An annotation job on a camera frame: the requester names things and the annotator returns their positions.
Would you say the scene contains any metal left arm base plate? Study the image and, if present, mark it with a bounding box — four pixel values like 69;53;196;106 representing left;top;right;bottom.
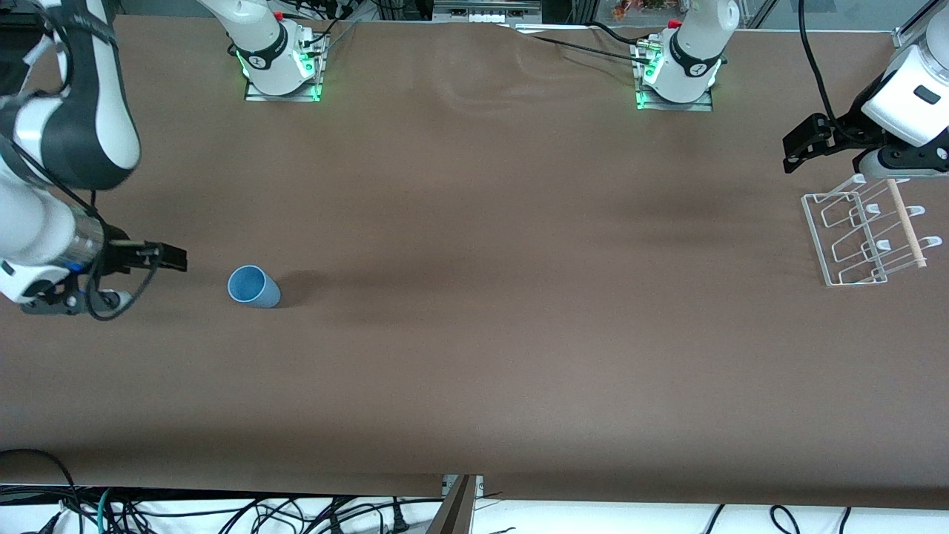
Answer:
630;39;716;112

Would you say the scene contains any aluminium frame corner profile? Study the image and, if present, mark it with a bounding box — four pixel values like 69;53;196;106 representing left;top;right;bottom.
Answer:
893;0;941;50

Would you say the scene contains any white wire cup rack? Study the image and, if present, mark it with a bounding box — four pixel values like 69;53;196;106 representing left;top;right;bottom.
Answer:
801;174;944;288

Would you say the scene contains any blue plastic cup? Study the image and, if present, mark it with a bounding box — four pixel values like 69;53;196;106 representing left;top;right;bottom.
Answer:
227;265;282;309

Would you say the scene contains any long black table cable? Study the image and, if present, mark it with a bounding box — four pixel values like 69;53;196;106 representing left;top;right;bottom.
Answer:
512;24;657;66

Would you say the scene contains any brown table cover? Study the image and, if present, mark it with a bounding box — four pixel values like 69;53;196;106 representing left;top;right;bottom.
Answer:
0;15;949;510

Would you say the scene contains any thick black looping cable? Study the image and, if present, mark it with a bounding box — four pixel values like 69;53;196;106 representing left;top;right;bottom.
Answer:
0;449;84;534

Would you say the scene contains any orange red cluttered item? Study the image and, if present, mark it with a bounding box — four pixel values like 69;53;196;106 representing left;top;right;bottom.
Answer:
612;0;668;21

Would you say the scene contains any short black table cable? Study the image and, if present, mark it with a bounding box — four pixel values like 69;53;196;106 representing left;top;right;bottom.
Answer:
589;21;653;47

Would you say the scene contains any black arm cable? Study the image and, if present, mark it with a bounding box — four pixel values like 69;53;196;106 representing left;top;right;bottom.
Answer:
798;0;890;145
0;15;160;321

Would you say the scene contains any thin black tangled cable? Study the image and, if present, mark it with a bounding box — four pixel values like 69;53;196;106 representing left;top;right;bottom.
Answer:
111;498;253;534

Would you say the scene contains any grey box with ports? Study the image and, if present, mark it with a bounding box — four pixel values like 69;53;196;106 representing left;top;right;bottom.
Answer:
434;0;542;23

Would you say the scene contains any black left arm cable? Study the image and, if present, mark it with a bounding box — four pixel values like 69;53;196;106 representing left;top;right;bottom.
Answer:
798;0;890;145

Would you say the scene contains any black base connector cable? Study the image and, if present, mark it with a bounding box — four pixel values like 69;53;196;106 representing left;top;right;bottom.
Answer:
293;0;360;49

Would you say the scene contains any aluminium table edge post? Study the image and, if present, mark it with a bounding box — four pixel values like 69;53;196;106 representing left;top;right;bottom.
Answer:
426;475;484;534

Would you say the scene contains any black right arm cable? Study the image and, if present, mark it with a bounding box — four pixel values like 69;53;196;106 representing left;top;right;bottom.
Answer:
0;15;160;321

